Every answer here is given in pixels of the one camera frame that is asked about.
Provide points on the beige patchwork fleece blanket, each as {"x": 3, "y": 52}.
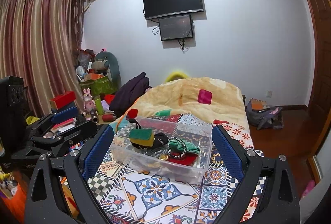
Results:
{"x": 206, "y": 98}

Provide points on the white wall socket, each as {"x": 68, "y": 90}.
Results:
{"x": 269, "y": 93}

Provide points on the grey knit item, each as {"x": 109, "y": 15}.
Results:
{"x": 150, "y": 158}

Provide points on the green cylindrical bottle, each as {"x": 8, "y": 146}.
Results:
{"x": 98, "y": 105}

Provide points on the clear plastic storage box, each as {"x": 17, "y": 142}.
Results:
{"x": 200, "y": 135}

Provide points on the grey green plush pillow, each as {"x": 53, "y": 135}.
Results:
{"x": 107, "y": 63}

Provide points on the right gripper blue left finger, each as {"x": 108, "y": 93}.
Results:
{"x": 46, "y": 203}

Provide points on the pink rabbit plush toy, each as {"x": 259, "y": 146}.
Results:
{"x": 89, "y": 103}

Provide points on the yellow plastic chair back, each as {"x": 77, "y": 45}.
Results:
{"x": 176, "y": 75}

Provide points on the grey backpack with books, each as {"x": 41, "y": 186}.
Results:
{"x": 264, "y": 116}

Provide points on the red rectangular box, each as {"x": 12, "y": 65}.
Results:
{"x": 62, "y": 100}

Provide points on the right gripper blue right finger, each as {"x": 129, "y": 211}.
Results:
{"x": 278, "y": 203}

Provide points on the brown wooden door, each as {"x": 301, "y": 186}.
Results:
{"x": 319, "y": 103}

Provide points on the red cylindrical can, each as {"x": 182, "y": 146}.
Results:
{"x": 106, "y": 118}

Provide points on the small black wall monitor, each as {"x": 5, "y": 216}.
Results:
{"x": 176, "y": 27}

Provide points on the green yellow sponge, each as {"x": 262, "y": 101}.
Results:
{"x": 142, "y": 137}

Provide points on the red drawstring pouch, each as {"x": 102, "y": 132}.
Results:
{"x": 187, "y": 160}

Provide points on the green cardboard box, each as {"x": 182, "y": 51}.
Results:
{"x": 99, "y": 86}

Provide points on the striped red beige curtain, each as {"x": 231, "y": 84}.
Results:
{"x": 40, "y": 42}

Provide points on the green cloth with beaded bracelet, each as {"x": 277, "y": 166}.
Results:
{"x": 178, "y": 148}

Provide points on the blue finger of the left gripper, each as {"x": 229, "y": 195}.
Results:
{"x": 64, "y": 115}

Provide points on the dark purple clothing pile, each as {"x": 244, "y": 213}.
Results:
{"x": 128, "y": 94}

